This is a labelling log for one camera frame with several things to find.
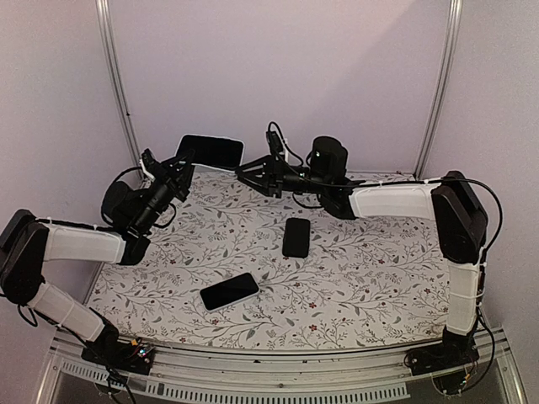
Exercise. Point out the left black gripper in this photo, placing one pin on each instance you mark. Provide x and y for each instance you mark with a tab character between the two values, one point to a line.
178	179

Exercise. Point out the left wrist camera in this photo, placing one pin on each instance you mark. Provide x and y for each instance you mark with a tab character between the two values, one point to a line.
150	167

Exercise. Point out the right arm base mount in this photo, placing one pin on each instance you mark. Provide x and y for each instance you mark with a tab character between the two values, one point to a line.
450	353

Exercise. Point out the right aluminium frame post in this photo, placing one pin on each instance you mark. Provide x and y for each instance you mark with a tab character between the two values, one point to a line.
447	58

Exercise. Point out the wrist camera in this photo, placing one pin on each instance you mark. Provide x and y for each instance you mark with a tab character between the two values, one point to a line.
277	142
150	167

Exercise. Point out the black cased phone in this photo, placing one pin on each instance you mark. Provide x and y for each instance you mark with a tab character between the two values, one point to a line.
296	239

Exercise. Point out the floral patterned table mat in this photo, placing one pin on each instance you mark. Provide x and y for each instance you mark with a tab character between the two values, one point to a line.
368	282

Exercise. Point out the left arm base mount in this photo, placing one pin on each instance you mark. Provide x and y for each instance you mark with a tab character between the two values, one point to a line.
133	356

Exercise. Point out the light blue cased phone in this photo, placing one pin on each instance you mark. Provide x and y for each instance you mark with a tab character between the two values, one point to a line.
216	152

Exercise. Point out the white cased phone on table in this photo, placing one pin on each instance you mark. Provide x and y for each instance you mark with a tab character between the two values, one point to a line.
229	292

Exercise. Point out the left aluminium frame post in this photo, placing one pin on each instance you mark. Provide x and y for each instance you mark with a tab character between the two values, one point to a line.
113	66

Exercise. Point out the front aluminium rail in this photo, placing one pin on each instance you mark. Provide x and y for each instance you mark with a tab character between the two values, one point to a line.
183	374

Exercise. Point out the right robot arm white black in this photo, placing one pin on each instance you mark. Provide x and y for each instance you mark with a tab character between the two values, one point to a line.
449	201

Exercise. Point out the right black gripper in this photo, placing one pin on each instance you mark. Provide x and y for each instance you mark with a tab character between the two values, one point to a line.
274	169

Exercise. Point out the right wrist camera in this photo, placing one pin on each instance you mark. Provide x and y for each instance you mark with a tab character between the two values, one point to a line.
277	142

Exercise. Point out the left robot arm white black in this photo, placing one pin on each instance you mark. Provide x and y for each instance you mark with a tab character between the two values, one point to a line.
130	215

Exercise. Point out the aluminium frame post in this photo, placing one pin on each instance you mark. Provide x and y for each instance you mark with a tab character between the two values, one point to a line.
447	58
113	66

